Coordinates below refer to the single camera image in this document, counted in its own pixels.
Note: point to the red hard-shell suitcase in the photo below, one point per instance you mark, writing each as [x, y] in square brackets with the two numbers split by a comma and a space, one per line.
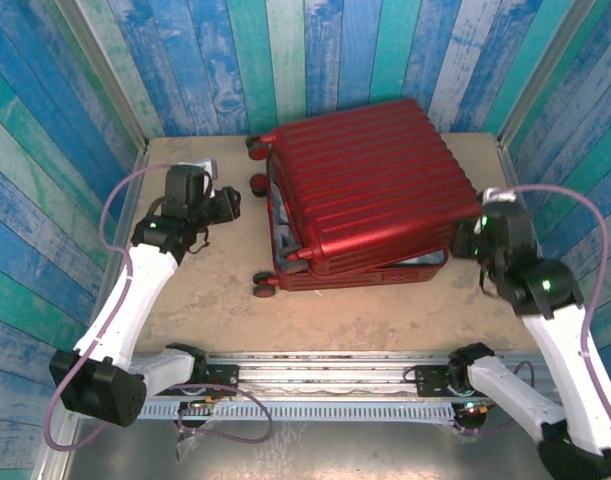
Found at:
[365, 190]

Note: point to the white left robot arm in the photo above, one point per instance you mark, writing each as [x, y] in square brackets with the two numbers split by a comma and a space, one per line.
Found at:
[135, 295]

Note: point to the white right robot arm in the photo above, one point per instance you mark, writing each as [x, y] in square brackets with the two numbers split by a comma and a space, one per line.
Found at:
[565, 360]

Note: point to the small circuit board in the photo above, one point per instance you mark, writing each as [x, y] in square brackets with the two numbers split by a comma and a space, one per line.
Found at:
[472, 407]
[200, 406]

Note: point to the metal sheet tray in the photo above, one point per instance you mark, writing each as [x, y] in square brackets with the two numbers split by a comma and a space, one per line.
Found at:
[335, 455]

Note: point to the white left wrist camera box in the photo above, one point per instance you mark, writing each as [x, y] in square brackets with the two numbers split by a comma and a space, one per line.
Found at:
[210, 167]

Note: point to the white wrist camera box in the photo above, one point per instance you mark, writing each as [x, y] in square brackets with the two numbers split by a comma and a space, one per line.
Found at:
[210, 167]
[497, 195]

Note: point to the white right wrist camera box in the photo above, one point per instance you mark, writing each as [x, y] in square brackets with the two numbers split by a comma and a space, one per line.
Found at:
[497, 195]

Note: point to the aluminium table edge rail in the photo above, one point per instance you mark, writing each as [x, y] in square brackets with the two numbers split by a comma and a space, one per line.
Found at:
[135, 180]
[511, 172]

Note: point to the aluminium frame post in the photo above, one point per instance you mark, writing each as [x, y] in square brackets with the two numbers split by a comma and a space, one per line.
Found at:
[545, 75]
[105, 75]

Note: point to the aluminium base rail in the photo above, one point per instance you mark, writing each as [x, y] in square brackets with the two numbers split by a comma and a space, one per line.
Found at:
[325, 375]

